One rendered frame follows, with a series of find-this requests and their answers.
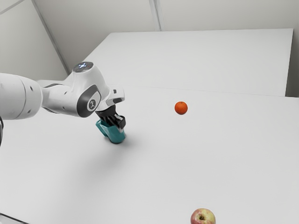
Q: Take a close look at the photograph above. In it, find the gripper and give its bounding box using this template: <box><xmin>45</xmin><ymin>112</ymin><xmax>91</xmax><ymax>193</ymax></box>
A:
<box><xmin>95</xmin><ymin>105</ymin><xmax>127</xmax><ymax>133</ymax></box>

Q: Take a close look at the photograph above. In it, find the teal faceted mug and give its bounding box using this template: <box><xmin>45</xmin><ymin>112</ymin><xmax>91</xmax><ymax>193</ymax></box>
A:
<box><xmin>95</xmin><ymin>119</ymin><xmax>127</xmax><ymax>144</ymax></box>

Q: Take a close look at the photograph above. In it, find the orange fruit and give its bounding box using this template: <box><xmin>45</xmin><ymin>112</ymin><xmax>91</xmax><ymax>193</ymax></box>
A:
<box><xmin>174</xmin><ymin>101</ymin><xmax>188</xmax><ymax>115</ymax></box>

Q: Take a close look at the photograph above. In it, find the red yellow apple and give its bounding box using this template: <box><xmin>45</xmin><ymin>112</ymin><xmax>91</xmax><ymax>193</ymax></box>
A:
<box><xmin>190</xmin><ymin>208</ymin><xmax>216</xmax><ymax>224</ymax></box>

